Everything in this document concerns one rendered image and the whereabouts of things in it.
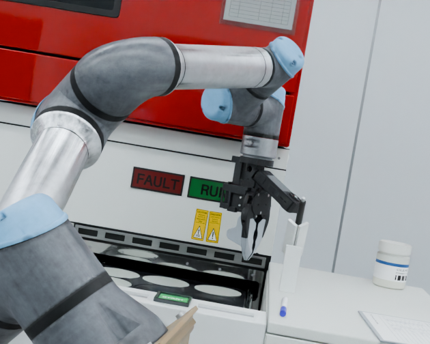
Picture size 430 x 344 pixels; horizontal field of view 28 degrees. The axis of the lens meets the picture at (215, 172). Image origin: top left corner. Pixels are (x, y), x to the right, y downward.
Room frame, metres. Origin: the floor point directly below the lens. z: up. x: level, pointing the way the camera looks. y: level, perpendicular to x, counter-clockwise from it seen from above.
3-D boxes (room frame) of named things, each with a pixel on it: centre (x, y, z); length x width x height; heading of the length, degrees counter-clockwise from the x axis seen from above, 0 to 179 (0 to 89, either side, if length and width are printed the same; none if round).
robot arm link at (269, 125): (1.77, -0.08, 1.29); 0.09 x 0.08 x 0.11; 134
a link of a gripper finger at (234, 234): (1.76, -0.07, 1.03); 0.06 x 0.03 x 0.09; 56
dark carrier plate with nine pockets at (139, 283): (1.70, 0.07, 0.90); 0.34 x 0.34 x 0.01; 87
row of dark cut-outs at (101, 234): (1.92, 0.07, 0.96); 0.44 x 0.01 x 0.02; 87
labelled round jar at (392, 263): (1.83, -0.41, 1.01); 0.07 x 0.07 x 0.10
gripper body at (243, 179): (1.78, -0.08, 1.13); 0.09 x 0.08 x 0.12; 56
